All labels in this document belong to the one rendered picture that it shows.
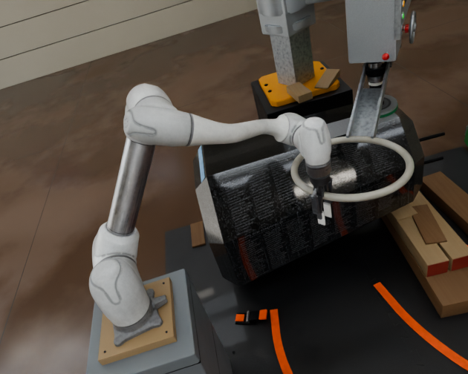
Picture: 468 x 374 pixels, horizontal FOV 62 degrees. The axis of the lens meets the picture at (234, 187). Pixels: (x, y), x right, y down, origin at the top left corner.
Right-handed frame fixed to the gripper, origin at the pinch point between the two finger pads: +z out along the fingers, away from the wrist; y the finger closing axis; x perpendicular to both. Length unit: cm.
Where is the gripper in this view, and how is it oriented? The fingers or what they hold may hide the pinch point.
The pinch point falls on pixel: (324, 214)
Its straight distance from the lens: 158.5
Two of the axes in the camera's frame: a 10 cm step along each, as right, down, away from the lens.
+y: 6.3, -5.5, 5.4
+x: -7.4, -2.3, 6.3
